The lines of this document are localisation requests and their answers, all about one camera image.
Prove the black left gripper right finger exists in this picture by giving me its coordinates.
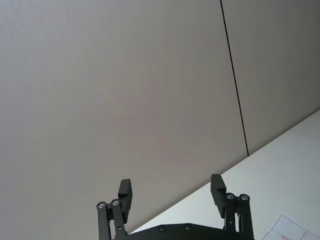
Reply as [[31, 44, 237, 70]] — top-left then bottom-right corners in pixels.
[[210, 173, 255, 240]]

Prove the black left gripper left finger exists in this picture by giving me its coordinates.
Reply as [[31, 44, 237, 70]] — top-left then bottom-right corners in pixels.
[[96, 178, 134, 240]]

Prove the white paper sheet with lines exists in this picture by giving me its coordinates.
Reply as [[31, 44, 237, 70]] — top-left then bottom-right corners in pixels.
[[259, 212, 320, 240]]

